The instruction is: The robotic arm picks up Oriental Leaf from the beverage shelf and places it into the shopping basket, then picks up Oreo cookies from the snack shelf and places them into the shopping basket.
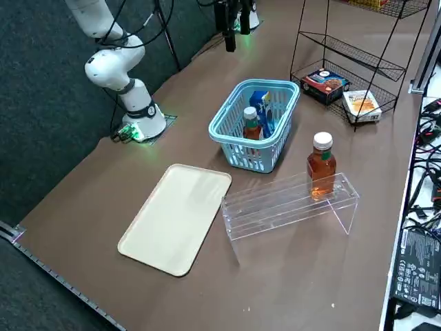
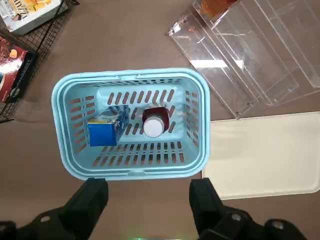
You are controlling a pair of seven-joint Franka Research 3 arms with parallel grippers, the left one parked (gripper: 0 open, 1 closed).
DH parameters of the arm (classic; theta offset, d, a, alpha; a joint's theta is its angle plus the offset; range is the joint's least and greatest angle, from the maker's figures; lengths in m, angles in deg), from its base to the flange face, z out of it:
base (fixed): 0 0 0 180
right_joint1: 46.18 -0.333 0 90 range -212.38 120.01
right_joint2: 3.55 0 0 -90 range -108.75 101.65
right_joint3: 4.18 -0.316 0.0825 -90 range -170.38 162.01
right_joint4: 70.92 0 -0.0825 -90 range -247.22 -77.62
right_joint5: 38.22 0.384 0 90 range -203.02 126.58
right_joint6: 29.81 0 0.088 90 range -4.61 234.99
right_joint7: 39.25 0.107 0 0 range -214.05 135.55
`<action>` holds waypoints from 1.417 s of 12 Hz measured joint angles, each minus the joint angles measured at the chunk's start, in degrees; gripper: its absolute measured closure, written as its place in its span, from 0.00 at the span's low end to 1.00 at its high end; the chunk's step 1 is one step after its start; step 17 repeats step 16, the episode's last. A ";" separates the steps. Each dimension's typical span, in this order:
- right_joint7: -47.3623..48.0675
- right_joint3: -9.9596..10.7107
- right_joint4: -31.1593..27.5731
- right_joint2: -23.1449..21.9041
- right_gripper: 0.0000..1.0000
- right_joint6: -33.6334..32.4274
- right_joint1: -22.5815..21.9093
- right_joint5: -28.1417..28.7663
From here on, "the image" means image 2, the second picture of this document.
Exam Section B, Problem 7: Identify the black wire snack shelf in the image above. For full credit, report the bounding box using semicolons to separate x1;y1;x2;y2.
0;0;81;124

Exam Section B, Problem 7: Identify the white cracker box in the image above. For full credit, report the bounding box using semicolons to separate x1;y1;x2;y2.
0;0;70;36

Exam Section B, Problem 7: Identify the cream plastic tray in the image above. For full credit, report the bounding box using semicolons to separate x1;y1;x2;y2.
201;111;320;201

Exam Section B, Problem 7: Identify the light blue plastic basket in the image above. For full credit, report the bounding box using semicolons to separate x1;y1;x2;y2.
51;67;212;181

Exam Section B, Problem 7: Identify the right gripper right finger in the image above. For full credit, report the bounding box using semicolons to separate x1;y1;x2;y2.
188;176;307;240

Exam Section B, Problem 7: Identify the blue Oreo cookie packet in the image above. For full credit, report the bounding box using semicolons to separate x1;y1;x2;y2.
87;104;131;148

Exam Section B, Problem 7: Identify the clear acrylic beverage shelf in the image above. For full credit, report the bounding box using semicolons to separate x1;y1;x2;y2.
166;0;320;120

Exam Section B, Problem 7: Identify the dark chocolate cookie box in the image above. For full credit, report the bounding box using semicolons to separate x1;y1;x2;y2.
0;36;37;104

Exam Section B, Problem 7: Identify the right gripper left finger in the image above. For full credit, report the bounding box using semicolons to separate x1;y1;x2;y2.
0;177;110;240

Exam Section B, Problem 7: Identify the amber tea bottle white cap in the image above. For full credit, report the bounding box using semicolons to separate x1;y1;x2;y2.
141;106;171;139
199;0;241;17

